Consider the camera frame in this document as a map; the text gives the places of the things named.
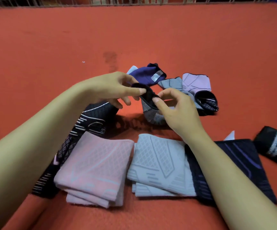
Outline folded light grey socks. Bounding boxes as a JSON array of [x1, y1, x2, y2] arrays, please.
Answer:
[[127, 134, 197, 197]]

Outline blue sock with white label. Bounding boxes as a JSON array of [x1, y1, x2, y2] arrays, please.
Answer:
[[129, 63, 167, 86]]

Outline grey sock with black cuff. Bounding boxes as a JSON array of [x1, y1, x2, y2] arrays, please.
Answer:
[[131, 83, 175, 125]]

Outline folded navy socks purple lines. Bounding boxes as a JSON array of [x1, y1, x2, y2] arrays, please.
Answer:
[[185, 139, 277, 206]]

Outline grey patterned sock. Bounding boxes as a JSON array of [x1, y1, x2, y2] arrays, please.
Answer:
[[158, 77, 204, 111]]

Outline black diamond-patterned sock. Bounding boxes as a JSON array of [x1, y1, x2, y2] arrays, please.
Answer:
[[195, 90, 219, 116]]

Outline folded pink socks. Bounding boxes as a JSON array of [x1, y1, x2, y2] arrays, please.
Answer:
[[54, 131, 135, 209]]

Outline person's left hand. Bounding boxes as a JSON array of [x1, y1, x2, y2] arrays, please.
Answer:
[[77, 71, 147, 109]]

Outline lilac sock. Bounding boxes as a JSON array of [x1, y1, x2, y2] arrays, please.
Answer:
[[182, 73, 211, 96]]

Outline black sock with grey stripes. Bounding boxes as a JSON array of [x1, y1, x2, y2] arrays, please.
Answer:
[[253, 126, 277, 170]]

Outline black sock with white lines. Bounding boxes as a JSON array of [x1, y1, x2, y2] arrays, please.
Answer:
[[32, 102, 120, 199]]

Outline person's right hand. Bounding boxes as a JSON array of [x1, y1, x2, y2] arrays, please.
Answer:
[[152, 88, 205, 140]]

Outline person's left forearm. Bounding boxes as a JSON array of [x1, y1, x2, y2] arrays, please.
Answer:
[[0, 84, 91, 230]]

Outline person's right forearm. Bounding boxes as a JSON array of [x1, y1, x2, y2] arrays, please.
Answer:
[[183, 128, 277, 230]]

